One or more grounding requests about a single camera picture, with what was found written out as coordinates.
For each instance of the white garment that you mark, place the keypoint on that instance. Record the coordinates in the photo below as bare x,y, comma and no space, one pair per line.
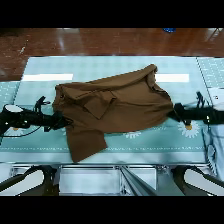
218,98

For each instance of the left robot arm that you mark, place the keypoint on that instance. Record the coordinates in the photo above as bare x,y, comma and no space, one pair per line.
20,119

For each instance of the silver frame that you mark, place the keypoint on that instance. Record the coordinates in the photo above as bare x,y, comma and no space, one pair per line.
100,180

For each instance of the brown shirt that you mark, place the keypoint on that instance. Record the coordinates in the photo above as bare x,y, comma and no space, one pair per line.
123,103

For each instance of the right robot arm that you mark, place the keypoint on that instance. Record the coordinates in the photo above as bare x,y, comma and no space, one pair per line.
206,115

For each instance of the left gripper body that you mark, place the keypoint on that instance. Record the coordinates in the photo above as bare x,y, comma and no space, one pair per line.
56,121

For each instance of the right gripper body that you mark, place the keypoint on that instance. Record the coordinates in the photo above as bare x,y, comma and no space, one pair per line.
177,112

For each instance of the pale blue garment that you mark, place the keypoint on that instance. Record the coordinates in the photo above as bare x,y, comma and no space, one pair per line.
216,150

